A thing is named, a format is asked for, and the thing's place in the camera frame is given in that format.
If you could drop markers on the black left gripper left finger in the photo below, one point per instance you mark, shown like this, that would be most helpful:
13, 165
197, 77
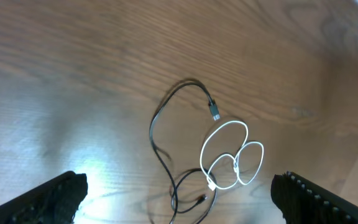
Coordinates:
54, 202

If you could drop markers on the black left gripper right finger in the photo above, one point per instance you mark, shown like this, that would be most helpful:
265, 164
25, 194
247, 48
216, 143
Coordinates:
303, 202

